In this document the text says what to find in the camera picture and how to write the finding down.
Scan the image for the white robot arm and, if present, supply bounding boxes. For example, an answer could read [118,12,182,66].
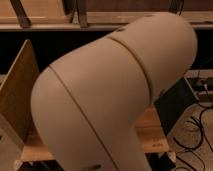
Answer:
[31,12,197,171]

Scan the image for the right dark divider panel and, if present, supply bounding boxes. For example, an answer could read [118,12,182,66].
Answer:
[154,78,198,135]

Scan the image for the left wooden divider panel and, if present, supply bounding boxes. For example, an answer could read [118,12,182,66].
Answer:
[0,39,42,171]

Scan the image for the black floor cables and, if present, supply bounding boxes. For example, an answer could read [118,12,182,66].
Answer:
[171,59,213,171]

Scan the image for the wooden back shelf frame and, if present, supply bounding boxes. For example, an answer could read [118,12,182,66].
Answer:
[0,0,213,28]

